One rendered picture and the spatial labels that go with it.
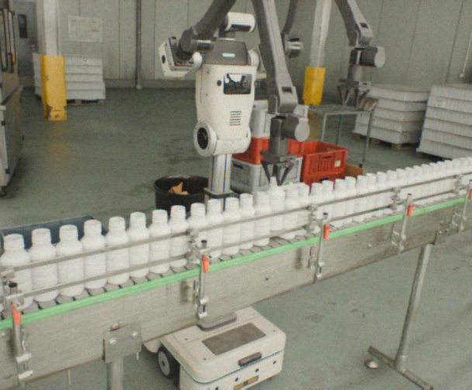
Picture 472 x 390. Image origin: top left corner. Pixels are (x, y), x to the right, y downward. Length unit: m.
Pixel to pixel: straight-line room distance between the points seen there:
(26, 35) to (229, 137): 11.54
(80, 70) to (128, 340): 9.65
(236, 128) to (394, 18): 11.55
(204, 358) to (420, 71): 11.26
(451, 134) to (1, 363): 7.19
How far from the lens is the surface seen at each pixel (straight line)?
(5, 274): 1.07
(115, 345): 1.26
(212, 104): 1.93
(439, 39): 12.61
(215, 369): 2.15
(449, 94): 7.79
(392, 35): 13.33
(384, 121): 8.53
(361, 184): 1.71
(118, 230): 1.15
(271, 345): 2.31
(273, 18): 1.45
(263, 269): 1.44
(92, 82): 10.81
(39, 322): 1.15
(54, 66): 8.79
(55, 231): 1.76
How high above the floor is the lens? 1.60
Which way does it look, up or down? 19 degrees down
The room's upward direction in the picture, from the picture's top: 4 degrees clockwise
